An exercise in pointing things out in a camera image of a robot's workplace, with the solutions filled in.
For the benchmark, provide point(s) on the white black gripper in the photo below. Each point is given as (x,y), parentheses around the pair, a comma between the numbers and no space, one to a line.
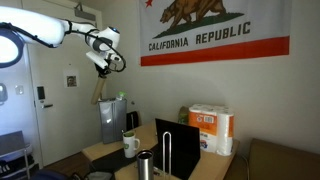
(105,63)

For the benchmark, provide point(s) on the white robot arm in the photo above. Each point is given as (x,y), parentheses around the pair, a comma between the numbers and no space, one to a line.
(19,27)

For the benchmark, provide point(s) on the gray bin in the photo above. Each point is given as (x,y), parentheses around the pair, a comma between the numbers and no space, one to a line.
(113,119)

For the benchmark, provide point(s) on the paper towel pack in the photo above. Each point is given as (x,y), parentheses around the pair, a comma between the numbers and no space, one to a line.
(216,124)

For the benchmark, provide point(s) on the white door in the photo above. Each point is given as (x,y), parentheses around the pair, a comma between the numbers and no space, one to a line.
(67,120)

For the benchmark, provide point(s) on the California Republic flag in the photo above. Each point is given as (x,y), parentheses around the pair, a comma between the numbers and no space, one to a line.
(187,31)

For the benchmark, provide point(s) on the white green mug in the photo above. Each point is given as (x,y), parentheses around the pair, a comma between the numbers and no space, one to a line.
(131,144)

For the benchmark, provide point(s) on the steel tumbler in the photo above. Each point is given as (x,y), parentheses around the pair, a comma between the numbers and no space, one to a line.
(145,165)

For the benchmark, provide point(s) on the black laptop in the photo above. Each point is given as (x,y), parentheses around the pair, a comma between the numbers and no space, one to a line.
(184,143)

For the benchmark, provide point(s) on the beige cushioned seat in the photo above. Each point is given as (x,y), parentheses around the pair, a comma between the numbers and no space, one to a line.
(271,161)

